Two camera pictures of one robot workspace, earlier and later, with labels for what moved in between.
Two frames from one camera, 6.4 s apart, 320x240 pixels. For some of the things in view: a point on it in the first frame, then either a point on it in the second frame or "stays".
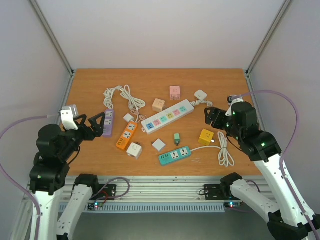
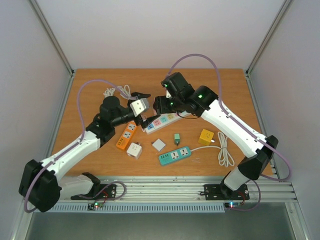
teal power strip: x=174 y=155 stays
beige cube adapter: x=231 y=100 to x=168 y=95
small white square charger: x=159 y=144 stays
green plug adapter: x=177 y=139 stays
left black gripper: x=98 y=130 to x=147 y=122
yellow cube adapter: x=206 y=137 stays
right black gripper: x=220 y=120 to x=159 y=105
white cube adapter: x=134 y=150 stays
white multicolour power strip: x=163 y=118 stays
